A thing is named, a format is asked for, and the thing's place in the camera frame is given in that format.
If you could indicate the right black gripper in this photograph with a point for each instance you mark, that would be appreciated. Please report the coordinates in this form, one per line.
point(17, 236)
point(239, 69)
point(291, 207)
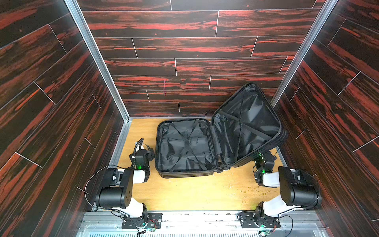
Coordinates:
point(265, 157)

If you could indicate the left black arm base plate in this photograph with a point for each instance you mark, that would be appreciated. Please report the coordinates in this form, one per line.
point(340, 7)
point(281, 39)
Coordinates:
point(149, 221)

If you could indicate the silver aluminium front rail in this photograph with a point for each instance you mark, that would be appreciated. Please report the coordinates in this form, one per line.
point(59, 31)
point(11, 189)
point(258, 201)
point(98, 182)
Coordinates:
point(202, 224)

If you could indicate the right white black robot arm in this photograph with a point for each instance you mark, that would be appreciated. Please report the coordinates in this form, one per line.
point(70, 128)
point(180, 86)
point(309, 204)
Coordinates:
point(298, 190)

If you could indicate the left aluminium corner post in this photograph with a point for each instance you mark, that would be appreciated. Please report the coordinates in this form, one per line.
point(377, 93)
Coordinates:
point(89, 40)

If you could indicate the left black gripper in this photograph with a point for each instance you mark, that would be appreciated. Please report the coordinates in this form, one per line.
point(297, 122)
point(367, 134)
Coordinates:
point(150, 155)

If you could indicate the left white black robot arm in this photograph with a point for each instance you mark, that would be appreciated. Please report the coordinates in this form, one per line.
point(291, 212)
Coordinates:
point(116, 188)

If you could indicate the aluminium corner post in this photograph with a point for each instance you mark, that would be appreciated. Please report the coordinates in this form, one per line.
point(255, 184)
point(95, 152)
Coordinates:
point(319, 22)
point(89, 40)

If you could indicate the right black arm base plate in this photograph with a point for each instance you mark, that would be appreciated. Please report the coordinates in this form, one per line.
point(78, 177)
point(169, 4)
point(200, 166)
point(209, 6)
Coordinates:
point(250, 219)

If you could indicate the black ribbed hard-shell suitcase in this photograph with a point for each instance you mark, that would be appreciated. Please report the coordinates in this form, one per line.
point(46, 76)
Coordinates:
point(243, 129)

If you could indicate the right aluminium corner post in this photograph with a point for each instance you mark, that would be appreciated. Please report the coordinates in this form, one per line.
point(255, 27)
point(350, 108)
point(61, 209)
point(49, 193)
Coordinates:
point(319, 22)

